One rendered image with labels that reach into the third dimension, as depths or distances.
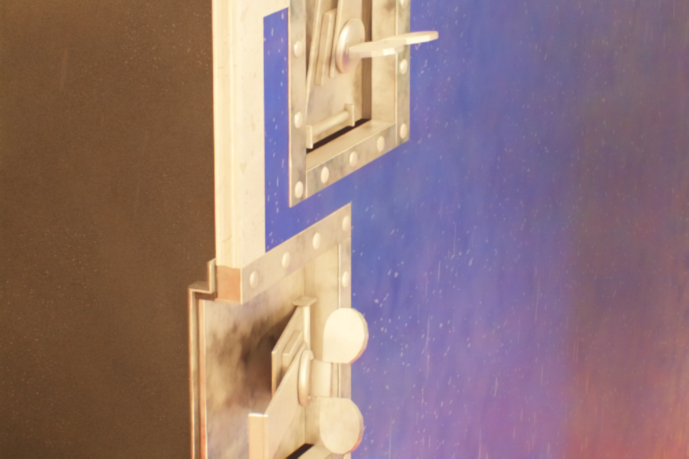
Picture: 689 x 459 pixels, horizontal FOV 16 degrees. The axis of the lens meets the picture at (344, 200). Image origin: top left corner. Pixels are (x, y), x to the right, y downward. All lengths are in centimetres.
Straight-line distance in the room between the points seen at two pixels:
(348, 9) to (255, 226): 12
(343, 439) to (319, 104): 15
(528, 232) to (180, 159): 86
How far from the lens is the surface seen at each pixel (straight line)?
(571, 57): 137
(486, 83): 125
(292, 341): 107
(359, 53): 105
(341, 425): 106
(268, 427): 100
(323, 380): 107
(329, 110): 110
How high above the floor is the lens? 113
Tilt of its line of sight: 16 degrees down
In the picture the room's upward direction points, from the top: straight up
